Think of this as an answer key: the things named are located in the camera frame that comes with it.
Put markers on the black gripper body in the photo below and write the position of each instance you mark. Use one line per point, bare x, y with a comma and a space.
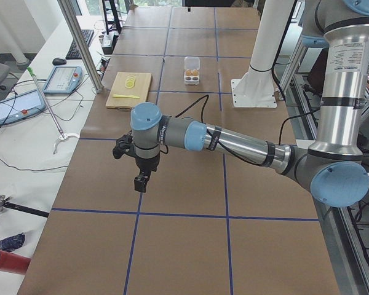
146, 163

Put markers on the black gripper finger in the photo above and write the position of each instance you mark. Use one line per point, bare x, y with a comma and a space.
140, 183

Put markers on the clear plastic egg box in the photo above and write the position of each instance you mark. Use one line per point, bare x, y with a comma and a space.
191, 70

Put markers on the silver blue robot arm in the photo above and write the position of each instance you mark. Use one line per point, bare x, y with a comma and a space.
330, 168

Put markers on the yellow plastic knife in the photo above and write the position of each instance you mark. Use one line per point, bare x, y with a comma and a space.
126, 96

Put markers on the wooden cutting board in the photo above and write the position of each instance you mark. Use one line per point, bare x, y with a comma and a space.
141, 89

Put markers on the lemon slices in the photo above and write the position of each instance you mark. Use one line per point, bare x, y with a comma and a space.
130, 81

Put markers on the teach pendant far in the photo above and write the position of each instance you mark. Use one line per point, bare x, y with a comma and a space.
63, 80

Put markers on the teach pendant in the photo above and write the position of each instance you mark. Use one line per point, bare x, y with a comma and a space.
63, 80
21, 107

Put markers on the teach pendant near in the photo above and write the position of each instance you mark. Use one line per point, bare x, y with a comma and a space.
21, 107

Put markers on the black computer mouse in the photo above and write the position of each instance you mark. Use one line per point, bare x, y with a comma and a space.
59, 61

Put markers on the blue patterned cloth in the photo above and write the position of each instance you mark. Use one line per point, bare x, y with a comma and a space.
12, 243

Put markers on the black tripod rod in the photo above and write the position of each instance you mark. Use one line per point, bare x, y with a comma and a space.
4, 203

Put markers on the red cylinder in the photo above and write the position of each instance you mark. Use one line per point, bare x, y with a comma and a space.
13, 263

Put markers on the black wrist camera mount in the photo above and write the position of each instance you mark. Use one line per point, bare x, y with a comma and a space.
124, 146

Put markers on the grabber stick green handle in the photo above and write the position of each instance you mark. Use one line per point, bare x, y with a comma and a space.
62, 135

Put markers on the aluminium frame post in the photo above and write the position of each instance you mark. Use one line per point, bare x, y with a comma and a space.
73, 25

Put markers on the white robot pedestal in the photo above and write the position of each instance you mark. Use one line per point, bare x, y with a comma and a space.
256, 88

